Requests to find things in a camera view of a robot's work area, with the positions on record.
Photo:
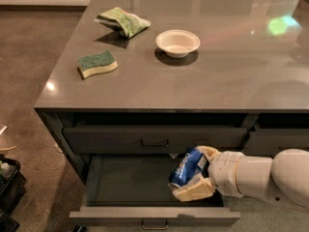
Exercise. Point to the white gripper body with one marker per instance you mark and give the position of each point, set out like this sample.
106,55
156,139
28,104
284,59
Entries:
225,173

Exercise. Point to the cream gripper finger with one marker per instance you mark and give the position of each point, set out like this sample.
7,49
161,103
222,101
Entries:
209,152
197,188

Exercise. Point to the blue pepsi can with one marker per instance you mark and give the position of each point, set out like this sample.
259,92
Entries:
193,163

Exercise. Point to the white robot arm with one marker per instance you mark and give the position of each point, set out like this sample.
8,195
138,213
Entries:
282,180

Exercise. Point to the top right drawer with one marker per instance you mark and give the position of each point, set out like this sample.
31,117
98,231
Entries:
269,142

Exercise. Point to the open middle drawer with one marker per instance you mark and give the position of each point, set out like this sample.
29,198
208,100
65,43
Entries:
133,191

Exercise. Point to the grey counter cabinet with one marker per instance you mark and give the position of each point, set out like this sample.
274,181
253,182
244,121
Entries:
250,71

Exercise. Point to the top left drawer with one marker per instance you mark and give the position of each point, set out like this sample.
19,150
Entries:
150,139

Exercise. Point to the white bowl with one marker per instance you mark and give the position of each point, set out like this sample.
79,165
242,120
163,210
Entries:
177,43

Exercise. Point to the green yellow sponge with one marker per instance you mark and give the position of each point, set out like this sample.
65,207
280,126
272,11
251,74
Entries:
96,64

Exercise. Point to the black bin with bottles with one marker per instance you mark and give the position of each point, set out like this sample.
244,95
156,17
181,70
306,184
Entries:
11,191

